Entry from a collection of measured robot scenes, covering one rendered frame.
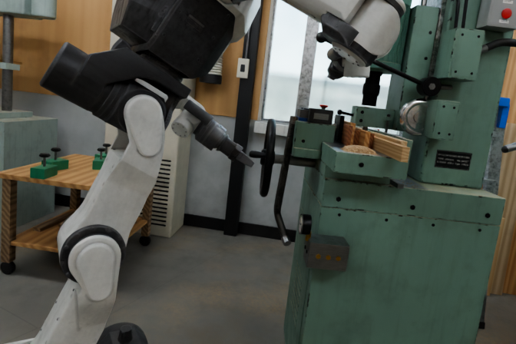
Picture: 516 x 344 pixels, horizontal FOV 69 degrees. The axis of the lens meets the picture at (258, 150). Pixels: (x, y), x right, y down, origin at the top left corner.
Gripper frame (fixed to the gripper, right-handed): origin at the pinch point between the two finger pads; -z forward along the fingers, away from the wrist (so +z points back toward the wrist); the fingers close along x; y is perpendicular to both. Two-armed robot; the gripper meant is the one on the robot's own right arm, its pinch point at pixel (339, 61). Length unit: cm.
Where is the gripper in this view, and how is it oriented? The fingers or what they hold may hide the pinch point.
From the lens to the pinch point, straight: 124.7
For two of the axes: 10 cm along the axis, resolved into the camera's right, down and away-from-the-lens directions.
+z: 0.0, 1.5, -9.9
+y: 9.2, 3.8, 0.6
